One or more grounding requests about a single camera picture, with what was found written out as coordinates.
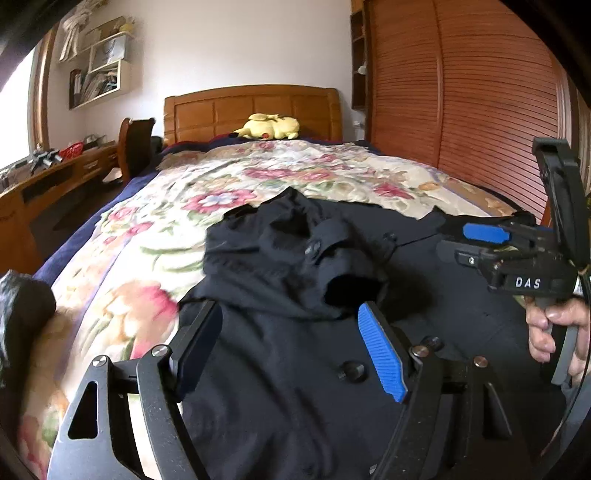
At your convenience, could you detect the dark cloth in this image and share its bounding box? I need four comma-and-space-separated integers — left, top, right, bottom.
0, 272, 57, 393

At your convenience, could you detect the yellow plush toy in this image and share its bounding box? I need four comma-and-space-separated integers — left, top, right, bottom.
229, 113, 302, 140

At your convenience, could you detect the black grey gadget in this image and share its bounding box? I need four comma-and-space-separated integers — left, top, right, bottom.
30, 148, 63, 167

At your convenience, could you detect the white wall shelf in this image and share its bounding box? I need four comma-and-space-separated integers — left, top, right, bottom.
58, 16, 134, 110

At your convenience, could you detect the black jacket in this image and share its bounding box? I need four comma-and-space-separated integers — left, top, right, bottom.
178, 187, 568, 480

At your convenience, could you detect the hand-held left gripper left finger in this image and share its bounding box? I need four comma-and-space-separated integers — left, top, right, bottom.
46, 299, 225, 480

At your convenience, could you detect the wooden niche shelf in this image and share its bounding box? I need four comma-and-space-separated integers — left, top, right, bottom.
350, 9, 370, 110

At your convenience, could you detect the wooden desk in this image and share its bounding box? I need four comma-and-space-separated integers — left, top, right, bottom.
0, 143, 125, 275

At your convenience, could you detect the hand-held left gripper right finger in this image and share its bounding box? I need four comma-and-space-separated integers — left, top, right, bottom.
357, 301, 555, 480

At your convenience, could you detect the wooden chair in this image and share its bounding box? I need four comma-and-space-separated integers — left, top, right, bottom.
117, 117, 162, 185

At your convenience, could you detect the wooden slatted wardrobe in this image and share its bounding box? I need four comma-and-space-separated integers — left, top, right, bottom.
365, 0, 578, 222

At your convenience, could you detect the person's right hand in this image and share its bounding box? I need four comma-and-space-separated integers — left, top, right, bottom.
526, 298, 591, 386

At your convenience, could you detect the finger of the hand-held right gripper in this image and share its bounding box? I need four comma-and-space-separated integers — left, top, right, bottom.
438, 212, 536, 243
436, 242, 504, 273

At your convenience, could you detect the floral blanket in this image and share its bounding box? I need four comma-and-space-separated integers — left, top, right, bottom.
18, 138, 518, 480

